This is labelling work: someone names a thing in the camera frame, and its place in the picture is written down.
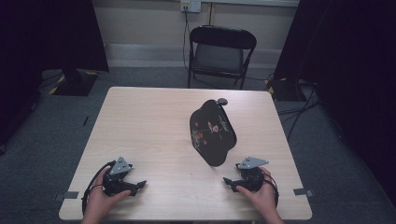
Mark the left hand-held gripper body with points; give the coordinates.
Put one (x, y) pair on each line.
(120, 169)

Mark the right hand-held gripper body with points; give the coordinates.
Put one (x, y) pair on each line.
(250, 177)

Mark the black floral lacquer tray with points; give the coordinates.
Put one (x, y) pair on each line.
(211, 133)

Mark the person's right hand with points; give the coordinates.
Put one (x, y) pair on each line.
(263, 197)

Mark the person's left hand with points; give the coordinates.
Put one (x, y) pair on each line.
(101, 199)

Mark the grey tape strip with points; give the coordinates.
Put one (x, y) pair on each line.
(70, 195)
(302, 192)

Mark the small black pen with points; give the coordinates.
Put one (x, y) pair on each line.
(86, 120)

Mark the black round table grommet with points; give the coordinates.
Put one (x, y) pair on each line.
(223, 101)

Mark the black stand base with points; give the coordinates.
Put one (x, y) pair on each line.
(74, 84)
(285, 90)

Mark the black folding chair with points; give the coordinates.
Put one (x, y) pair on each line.
(219, 57)

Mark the dark curtain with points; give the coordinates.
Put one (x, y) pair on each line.
(351, 77)
(46, 46)

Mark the white wall trunking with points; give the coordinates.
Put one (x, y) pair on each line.
(249, 2)

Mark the white wall socket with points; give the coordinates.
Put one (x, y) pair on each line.
(190, 5)

